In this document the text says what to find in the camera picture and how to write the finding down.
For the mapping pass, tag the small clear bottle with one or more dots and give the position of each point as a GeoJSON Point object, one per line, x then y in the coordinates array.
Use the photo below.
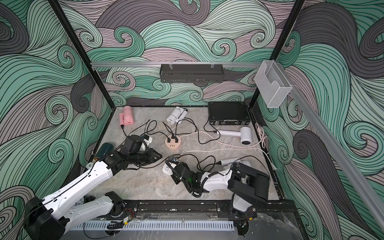
{"type": "Point", "coordinates": [89, 165]}

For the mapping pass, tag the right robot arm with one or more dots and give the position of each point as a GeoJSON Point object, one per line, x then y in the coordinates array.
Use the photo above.
{"type": "Point", "coordinates": [248, 185]}

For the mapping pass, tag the black ribbed carrying case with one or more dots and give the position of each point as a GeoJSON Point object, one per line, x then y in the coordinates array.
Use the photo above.
{"type": "Point", "coordinates": [228, 113]}

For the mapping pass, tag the white hair dryer straight handle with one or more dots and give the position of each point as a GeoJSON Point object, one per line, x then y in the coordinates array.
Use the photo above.
{"type": "Point", "coordinates": [245, 135]}

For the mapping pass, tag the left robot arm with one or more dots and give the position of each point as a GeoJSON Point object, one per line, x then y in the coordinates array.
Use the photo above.
{"type": "Point", "coordinates": [54, 215]}

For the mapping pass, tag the aluminium wall rail back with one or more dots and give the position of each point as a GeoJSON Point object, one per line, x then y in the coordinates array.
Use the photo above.
{"type": "Point", "coordinates": [138, 64]}

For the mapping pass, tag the black left corner post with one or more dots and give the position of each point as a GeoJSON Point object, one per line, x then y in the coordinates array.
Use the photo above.
{"type": "Point", "coordinates": [56, 7]}

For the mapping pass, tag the dark green hair dryer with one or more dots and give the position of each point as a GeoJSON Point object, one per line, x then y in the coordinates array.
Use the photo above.
{"type": "Point", "coordinates": [104, 149]}

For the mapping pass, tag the black wall shelf tray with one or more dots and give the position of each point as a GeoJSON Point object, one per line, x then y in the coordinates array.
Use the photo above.
{"type": "Point", "coordinates": [192, 74]}

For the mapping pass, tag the white square power strip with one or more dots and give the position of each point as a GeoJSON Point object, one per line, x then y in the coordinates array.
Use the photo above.
{"type": "Point", "coordinates": [167, 170]}

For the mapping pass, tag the pink hair dryer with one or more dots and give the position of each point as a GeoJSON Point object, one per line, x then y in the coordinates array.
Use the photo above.
{"type": "Point", "coordinates": [126, 117]}

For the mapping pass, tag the white folded hair dryer front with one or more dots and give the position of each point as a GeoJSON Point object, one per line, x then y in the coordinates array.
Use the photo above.
{"type": "Point", "coordinates": [230, 161]}

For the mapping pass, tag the black corner frame post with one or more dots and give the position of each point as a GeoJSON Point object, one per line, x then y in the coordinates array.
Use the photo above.
{"type": "Point", "coordinates": [291, 20]}

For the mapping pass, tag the round pink power strip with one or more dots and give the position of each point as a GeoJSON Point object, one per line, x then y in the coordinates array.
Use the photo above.
{"type": "Point", "coordinates": [173, 142]}

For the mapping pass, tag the white slotted cable duct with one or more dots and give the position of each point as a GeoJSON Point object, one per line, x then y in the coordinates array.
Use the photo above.
{"type": "Point", "coordinates": [155, 225]}

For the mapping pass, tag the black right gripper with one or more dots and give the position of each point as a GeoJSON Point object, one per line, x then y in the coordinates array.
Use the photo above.
{"type": "Point", "coordinates": [175, 178]}

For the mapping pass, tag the clear plastic wall holder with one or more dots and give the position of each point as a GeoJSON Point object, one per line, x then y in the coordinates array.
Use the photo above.
{"type": "Point", "coordinates": [273, 83]}

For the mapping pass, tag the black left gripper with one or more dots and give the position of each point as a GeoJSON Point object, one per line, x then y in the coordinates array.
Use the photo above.
{"type": "Point", "coordinates": [151, 155]}

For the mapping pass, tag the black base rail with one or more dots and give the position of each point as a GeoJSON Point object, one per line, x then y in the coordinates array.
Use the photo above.
{"type": "Point", "coordinates": [221, 209]}

